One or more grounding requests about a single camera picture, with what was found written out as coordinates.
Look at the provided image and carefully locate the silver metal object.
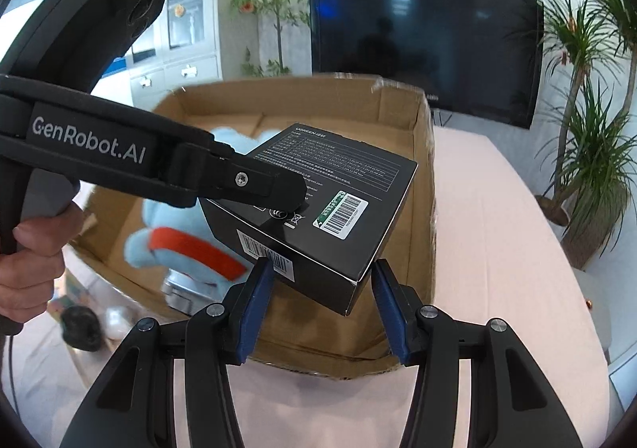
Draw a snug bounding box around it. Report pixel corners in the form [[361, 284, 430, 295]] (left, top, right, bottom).
[[162, 271, 234, 316]]

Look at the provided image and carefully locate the white glass-door cabinet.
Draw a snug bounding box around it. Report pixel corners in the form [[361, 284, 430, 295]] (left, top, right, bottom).
[[92, 0, 223, 108]]

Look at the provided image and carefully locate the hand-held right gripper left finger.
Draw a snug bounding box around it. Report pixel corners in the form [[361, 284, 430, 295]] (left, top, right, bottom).
[[59, 258, 276, 448]]

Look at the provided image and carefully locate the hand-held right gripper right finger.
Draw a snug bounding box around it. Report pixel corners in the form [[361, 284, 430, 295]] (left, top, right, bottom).
[[371, 259, 584, 448]]

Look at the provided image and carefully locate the person's left hand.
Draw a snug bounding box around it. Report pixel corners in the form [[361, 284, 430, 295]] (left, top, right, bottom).
[[0, 203, 85, 324]]

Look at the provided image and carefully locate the black product box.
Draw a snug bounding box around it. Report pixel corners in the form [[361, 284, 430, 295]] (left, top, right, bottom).
[[198, 122, 419, 317]]

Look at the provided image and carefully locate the potted palm plant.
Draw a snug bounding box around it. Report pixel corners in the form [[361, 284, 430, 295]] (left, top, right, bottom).
[[512, 0, 637, 272]]

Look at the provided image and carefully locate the cardboard box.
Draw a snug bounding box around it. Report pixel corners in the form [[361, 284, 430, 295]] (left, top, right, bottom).
[[70, 72, 439, 380]]

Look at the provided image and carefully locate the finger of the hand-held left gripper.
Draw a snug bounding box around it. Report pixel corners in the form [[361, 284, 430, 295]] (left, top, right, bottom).
[[198, 151, 307, 217]]

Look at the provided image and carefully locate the black television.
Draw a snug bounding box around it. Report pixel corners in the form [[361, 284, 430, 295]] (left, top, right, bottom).
[[307, 0, 545, 130]]

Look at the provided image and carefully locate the black round object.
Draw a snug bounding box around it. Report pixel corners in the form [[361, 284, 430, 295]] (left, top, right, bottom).
[[61, 307, 103, 348]]

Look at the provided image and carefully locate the blue plush toy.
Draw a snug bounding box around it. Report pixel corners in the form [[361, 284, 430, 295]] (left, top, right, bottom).
[[124, 126, 282, 286]]

